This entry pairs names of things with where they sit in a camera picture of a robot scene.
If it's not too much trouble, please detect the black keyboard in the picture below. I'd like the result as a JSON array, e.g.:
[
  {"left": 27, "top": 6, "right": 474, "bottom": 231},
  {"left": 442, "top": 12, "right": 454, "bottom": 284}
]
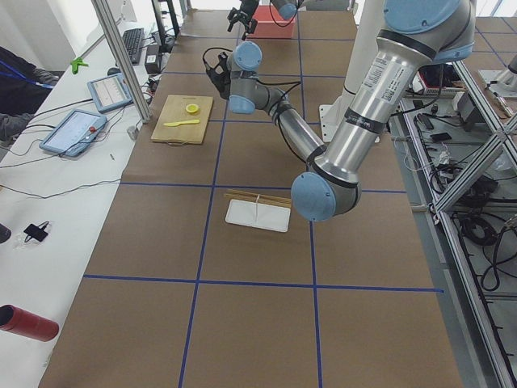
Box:
[{"left": 122, "top": 27, "right": 145, "bottom": 65}]

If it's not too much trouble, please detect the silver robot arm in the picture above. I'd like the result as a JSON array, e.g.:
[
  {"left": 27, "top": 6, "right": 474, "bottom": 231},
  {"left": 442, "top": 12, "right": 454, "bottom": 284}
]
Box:
[
  {"left": 206, "top": 1, "right": 476, "bottom": 221},
  {"left": 228, "top": 0, "right": 355, "bottom": 23}
]

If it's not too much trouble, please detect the far blue teach pendant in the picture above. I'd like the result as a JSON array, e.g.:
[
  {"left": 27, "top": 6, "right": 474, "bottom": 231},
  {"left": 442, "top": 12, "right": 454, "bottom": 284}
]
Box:
[{"left": 86, "top": 73, "right": 132, "bottom": 113}]

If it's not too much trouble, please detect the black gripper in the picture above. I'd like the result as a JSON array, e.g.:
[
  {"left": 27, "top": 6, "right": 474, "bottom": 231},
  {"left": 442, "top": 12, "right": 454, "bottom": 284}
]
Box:
[
  {"left": 239, "top": 0, "right": 259, "bottom": 20},
  {"left": 204, "top": 52, "right": 231, "bottom": 99}
]

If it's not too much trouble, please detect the seated person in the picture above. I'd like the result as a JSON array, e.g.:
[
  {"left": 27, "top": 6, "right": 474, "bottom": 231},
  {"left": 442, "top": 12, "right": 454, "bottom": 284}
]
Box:
[{"left": 1, "top": 47, "right": 59, "bottom": 141}]

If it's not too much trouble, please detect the blue teach pendant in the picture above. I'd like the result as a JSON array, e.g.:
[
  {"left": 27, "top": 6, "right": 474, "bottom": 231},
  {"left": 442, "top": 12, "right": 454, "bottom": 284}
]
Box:
[
  {"left": 39, "top": 109, "right": 107, "bottom": 158},
  {"left": 86, "top": 73, "right": 132, "bottom": 113}
]

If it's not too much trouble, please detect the green plastic clamp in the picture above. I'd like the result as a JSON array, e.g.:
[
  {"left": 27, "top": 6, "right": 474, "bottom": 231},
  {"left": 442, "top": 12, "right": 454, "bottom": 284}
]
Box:
[{"left": 70, "top": 57, "right": 89, "bottom": 74}]

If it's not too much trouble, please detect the white rectangular tray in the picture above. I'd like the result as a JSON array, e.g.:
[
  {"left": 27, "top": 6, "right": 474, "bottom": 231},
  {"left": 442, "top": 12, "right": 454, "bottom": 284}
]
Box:
[{"left": 225, "top": 199, "right": 291, "bottom": 233}]

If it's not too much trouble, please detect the wooden rack stick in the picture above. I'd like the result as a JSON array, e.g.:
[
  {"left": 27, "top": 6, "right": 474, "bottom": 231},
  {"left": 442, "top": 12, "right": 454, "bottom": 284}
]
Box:
[
  {"left": 226, "top": 189, "right": 291, "bottom": 202},
  {"left": 225, "top": 192, "right": 292, "bottom": 208}
]

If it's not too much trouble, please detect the wooden rack stick near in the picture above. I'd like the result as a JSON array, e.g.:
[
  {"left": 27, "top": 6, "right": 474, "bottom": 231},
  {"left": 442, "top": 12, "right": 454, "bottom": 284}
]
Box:
[{"left": 225, "top": 192, "right": 292, "bottom": 208}]

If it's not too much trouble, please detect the yellow lemon slice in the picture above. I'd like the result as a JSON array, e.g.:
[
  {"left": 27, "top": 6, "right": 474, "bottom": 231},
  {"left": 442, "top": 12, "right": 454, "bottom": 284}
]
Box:
[{"left": 185, "top": 103, "right": 200, "bottom": 115}]

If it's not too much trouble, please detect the red bottle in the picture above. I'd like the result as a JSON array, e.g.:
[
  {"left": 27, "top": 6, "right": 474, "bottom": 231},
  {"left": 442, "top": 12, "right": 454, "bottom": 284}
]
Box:
[{"left": 1, "top": 305, "right": 59, "bottom": 342}]

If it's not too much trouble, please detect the yellow plastic knife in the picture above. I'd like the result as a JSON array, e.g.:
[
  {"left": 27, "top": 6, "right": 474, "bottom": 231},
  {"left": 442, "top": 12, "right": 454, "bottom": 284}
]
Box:
[{"left": 163, "top": 119, "right": 200, "bottom": 128}]

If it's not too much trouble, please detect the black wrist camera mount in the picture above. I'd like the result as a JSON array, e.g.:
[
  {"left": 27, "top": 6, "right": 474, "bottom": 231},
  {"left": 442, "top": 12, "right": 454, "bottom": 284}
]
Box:
[{"left": 227, "top": 8, "right": 258, "bottom": 40}]

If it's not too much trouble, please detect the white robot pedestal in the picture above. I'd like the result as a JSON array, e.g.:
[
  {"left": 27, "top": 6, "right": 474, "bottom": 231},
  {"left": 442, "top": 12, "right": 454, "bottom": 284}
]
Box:
[{"left": 319, "top": 0, "right": 384, "bottom": 143}]

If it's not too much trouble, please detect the bamboo cutting board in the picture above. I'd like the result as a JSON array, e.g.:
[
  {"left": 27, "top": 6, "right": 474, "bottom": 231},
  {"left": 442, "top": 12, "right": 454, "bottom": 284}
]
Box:
[{"left": 150, "top": 95, "right": 213, "bottom": 145}]

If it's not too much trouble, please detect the aluminium frame post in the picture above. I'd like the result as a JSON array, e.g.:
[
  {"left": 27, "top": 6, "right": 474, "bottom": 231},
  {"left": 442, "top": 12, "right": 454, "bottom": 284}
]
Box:
[{"left": 91, "top": 0, "right": 151, "bottom": 124}]

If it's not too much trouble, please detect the black power adapter box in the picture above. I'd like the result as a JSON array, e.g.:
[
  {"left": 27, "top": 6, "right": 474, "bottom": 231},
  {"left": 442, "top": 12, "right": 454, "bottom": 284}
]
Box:
[{"left": 144, "top": 44, "right": 162, "bottom": 74}]

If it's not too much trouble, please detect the small black device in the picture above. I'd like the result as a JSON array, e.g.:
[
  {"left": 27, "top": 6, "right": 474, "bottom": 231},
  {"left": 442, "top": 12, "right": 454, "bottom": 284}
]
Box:
[{"left": 23, "top": 221, "right": 50, "bottom": 243}]

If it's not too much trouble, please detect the wooden rack stick far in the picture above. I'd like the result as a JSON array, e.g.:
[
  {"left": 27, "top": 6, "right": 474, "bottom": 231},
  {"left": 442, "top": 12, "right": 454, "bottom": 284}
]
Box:
[{"left": 226, "top": 189, "right": 291, "bottom": 202}]

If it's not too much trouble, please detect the near blue teach pendant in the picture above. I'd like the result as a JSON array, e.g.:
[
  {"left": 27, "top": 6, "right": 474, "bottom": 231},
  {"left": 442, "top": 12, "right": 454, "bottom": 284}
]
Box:
[{"left": 39, "top": 109, "right": 107, "bottom": 158}]

